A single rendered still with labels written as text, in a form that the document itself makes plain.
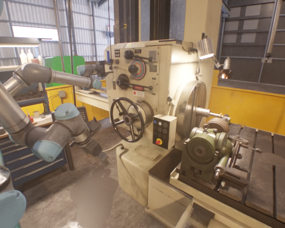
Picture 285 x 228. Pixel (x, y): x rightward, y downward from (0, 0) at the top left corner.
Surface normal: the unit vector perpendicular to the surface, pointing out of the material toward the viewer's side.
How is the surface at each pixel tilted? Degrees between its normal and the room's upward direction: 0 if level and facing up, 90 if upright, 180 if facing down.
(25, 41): 58
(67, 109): 25
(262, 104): 90
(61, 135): 63
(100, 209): 0
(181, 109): 73
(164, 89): 90
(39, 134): 36
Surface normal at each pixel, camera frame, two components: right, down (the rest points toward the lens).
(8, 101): 0.99, -0.12
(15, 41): 0.62, -0.29
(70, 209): 0.00, -0.93
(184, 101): -0.55, -0.26
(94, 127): -0.13, -0.71
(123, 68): -0.64, 0.27
